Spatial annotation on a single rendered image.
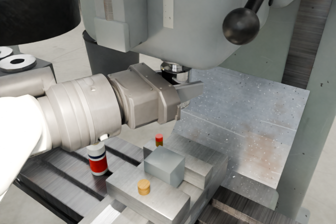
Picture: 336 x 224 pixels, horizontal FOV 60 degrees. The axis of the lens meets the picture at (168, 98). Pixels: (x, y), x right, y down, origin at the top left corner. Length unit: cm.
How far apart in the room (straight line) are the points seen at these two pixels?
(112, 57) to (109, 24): 204
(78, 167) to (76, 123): 42
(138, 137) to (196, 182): 170
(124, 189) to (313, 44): 51
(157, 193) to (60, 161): 33
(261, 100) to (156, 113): 46
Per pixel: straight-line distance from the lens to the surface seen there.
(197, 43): 29
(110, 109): 36
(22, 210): 200
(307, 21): 73
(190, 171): 58
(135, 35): 30
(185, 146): 68
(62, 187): 73
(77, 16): 19
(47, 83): 38
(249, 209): 68
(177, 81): 42
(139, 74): 42
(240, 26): 24
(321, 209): 202
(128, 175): 57
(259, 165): 80
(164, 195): 54
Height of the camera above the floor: 146
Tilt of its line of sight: 33 degrees down
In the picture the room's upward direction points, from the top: straight up
